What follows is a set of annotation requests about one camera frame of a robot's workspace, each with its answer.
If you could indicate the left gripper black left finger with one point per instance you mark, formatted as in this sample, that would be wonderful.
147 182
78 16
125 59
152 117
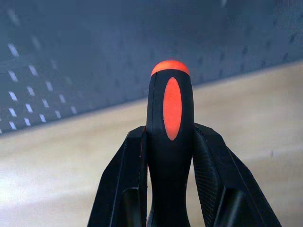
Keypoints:
123 189

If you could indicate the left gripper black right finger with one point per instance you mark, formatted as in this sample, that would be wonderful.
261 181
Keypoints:
225 189

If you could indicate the black orange-capped screwdriver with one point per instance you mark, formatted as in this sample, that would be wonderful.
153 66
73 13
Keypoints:
170 153

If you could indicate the dark grey pegboard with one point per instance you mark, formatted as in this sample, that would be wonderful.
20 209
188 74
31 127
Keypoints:
71 35

